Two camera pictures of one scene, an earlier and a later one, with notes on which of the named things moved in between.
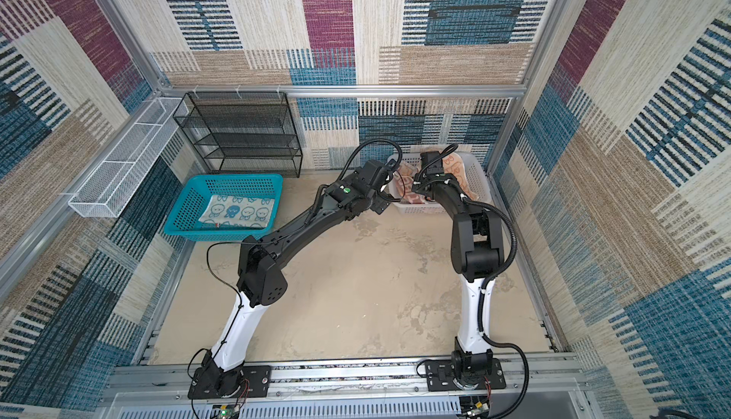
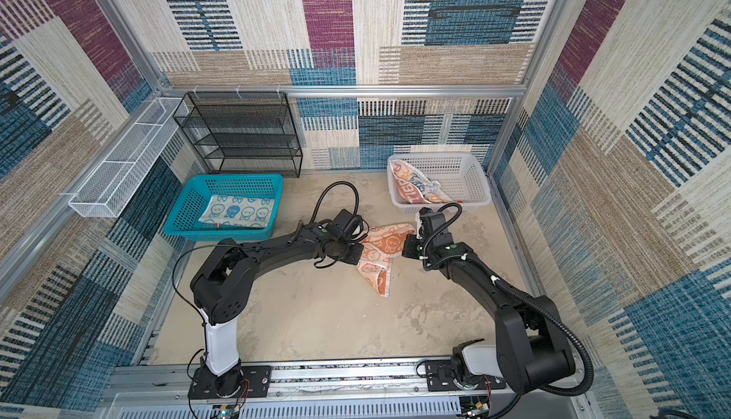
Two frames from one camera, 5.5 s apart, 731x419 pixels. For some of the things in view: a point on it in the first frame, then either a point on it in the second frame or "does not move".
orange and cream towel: x=452 y=164 → x=382 y=244
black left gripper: x=383 y=201 → x=355 y=258
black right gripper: x=417 y=186 → x=409 y=247
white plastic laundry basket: x=467 y=169 does not move
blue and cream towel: x=237 y=210 does not move
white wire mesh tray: x=105 y=192 does not move
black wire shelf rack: x=242 y=132 does not move
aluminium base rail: x=160 y=389 does not move
